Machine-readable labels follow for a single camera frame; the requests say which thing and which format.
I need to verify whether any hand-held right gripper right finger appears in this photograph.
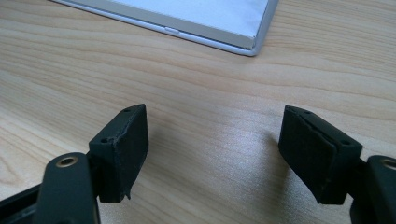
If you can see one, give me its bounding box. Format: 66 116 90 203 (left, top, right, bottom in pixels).
277 105 364 205

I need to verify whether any white wire shelf rack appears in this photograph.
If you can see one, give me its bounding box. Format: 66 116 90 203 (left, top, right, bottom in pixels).
50 0 280 58

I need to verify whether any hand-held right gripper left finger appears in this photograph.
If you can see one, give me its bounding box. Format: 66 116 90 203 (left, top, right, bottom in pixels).
88 103 150 204

